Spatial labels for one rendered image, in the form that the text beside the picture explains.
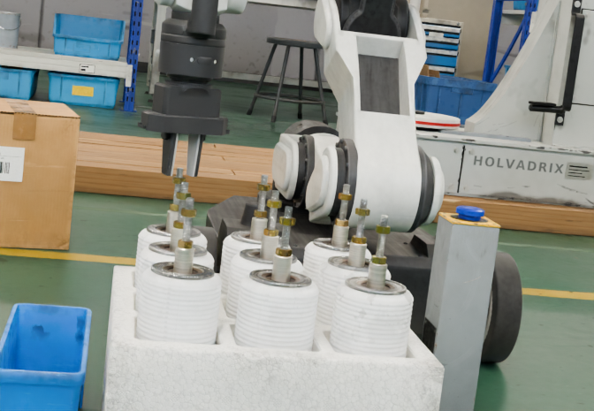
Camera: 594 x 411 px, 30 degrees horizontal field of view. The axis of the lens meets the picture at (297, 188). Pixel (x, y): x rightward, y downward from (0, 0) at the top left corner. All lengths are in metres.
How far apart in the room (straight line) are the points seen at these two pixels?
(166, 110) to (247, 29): 8.27
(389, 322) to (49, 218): 1.32
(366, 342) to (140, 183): 2.04
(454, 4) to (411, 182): 6.10
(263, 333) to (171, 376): 0.12
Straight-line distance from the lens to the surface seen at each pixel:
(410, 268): 1.89
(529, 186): 3.63
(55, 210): 2.52
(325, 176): 1.74
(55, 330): 1.64
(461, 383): 1.60
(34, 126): 2.48
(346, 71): 1.84
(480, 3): 7.87
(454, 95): 5.94
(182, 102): 1.50
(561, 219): 3.61
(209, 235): 1.86
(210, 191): 3.32
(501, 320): 1.94
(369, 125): 1.78
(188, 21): 1.48
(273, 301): 1.30
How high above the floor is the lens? 0.55
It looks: 8 degrees down
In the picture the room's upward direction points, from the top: 7 degrees clockwise
